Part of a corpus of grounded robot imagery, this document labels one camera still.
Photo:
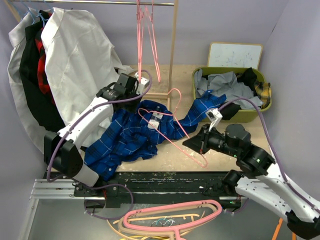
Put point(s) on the metal hanging rod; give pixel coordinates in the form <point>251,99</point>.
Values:
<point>101,2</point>

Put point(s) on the orange hanger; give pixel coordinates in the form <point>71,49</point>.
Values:
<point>277,230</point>

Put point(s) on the aluminium frame rail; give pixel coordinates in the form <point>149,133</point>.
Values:
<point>54,213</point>

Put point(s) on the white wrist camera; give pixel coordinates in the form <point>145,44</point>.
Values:
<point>215,116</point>
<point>142,85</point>

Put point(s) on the white hanging shirt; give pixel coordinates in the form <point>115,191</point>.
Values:
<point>80,60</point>

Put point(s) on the blue plaid shirt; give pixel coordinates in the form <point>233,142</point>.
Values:
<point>136,135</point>

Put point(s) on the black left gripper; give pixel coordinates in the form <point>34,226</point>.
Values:
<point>133,108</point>

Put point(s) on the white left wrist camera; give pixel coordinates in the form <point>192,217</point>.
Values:
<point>142,85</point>

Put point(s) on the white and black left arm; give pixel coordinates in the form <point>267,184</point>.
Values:
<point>61,149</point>

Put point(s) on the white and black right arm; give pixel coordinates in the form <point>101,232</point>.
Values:
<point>260,178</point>

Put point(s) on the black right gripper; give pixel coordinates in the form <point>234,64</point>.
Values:
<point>199,143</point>

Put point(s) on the blue hanger hooks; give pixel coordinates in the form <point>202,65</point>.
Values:
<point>36,16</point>

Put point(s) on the green laundry basket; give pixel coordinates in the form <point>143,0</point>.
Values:
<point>243,115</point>

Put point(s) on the black and yellow garment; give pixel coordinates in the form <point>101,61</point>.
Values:
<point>256,82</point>

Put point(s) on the small whiteboard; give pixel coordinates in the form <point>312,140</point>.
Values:
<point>234,55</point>

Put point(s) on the pink hangers on rack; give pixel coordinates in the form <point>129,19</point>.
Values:
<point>143,14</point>

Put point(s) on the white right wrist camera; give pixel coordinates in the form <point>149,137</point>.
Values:
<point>215,116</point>

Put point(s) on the red plaid hanging shirt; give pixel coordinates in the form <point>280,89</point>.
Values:
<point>41,74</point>

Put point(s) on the black hanging garment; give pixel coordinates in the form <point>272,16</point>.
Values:
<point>45,116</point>

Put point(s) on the yellow hanger in foreground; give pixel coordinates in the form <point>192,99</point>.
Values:
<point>144,237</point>

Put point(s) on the wooden garment rack frame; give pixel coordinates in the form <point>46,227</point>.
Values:
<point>152,95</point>

